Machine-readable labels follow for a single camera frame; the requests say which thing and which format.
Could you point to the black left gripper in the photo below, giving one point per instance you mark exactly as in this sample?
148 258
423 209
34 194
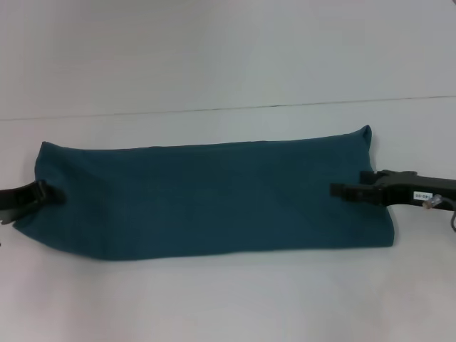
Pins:
16 201

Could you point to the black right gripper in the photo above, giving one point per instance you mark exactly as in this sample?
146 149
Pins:
417 190

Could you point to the teal t-shirt with FREE print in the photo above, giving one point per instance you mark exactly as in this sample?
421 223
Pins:
199 199

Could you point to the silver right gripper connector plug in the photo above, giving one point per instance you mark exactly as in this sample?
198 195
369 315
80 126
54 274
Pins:
431 202

